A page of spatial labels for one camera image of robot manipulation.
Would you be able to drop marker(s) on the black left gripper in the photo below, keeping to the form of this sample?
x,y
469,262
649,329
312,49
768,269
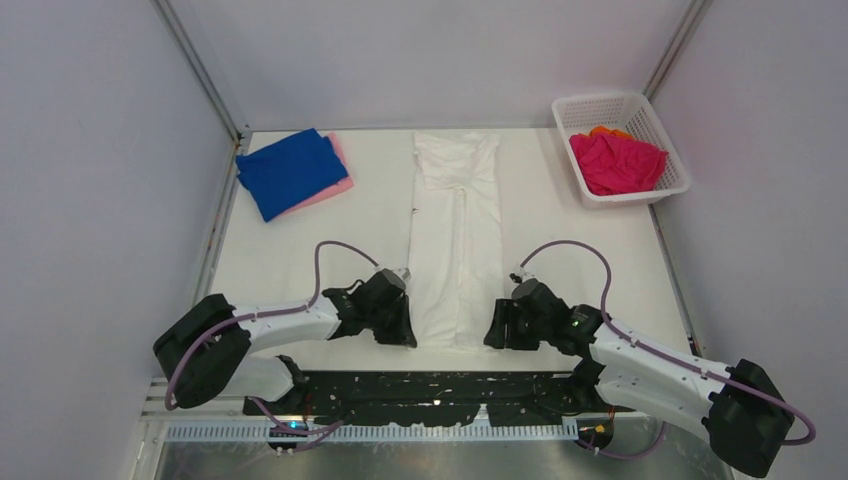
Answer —
x,y
402,334

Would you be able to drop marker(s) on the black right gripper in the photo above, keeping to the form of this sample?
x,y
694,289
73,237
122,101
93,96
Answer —
x,y
506,311

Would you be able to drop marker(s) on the white t shirt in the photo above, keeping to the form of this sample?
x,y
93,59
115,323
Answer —
x,y
455,251

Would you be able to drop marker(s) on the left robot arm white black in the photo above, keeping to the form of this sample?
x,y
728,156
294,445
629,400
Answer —
x,y
215,348

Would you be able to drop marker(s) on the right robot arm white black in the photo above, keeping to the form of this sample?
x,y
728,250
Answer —
x,y
734,409

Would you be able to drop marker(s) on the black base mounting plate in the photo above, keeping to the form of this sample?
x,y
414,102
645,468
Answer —
x,y
438,399

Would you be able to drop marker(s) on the folded pink t shirt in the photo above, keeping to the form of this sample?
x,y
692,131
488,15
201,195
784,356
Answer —
x,y
331,186

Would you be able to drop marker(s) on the folded blue t shirt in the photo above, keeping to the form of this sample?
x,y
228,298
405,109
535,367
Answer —
x,y
281,174

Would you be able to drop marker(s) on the magenta t shirt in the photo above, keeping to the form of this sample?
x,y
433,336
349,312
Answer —
x,y
615,166

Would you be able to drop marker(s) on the white plastic laundry basket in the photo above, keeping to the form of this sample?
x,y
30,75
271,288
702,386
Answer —
x,y
626,111

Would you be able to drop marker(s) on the orange t shirt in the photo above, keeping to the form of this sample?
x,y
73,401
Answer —
x,y
604,131

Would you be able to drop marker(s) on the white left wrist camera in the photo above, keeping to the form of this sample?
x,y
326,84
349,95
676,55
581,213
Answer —
x,y
400,276

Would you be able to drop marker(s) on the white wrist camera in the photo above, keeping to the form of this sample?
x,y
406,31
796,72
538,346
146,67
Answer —
x,y
517,276
400,276

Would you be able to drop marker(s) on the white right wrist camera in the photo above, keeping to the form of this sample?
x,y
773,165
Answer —
x,y
517,276

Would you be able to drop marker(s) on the aluminium frame rails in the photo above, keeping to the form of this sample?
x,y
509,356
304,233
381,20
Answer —
x,y
236,419

